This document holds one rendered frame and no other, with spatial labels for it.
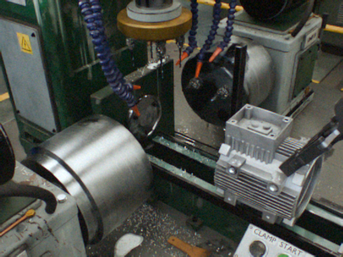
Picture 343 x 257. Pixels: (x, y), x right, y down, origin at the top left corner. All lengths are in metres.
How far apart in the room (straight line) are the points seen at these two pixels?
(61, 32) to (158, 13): 0.26
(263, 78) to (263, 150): 0.41
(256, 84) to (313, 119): 0.46
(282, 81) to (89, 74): 0.63
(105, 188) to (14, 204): 0.19
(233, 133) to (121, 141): 0.25
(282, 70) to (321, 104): 0.42
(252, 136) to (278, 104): 0.54
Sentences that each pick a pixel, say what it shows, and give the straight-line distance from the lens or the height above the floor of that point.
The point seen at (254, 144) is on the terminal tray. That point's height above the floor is 1.11.
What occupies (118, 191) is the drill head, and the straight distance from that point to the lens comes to 0.85.
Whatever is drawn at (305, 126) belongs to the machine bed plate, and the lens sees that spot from 1.60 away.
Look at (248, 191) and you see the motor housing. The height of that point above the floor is 1.02.
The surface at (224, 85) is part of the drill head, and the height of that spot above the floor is 1.08.
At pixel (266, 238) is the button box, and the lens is 0.77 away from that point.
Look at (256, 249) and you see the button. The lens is 0.76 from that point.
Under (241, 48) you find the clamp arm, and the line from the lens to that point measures 1.05.
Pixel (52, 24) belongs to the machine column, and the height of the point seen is 1.32.
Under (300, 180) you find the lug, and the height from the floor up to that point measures 1.08.
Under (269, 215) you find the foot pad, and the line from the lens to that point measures 0.96.
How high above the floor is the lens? 1.65
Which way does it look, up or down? 35 degrees down
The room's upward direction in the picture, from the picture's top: 1 degrees counter-clockwise
